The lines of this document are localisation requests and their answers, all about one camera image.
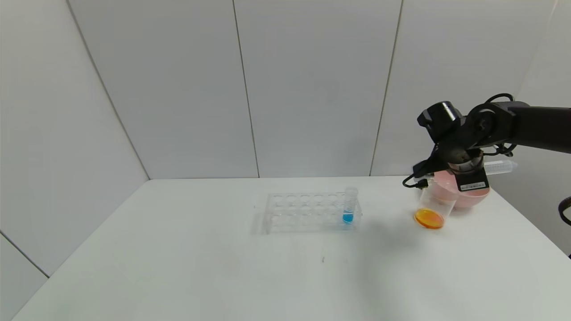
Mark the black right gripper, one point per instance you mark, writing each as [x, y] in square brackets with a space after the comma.
[472, 182]

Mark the test tube with yellow pigment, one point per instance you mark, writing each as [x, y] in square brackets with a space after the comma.
[502, 167]

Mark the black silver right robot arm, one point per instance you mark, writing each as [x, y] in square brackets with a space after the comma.
[513, 127]

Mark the test tube with blue pigment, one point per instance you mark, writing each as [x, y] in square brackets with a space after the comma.
[348, 209]

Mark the clear plastic test tube rack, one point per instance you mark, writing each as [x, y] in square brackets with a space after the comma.
[294, 214]

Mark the pink plastic bowl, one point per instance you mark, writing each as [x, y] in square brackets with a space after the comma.
[466, 198]

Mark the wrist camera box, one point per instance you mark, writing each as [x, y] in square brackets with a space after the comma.
[424, 168]

